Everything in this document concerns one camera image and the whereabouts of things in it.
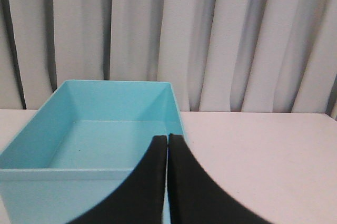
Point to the white pleated curtain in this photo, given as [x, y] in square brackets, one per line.
[219, 55]

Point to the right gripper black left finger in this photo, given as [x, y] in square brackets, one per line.
[140, 197]

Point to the light blue plastic box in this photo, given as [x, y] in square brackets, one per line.
[81, 145]

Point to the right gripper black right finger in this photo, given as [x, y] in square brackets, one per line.
[193, 196]

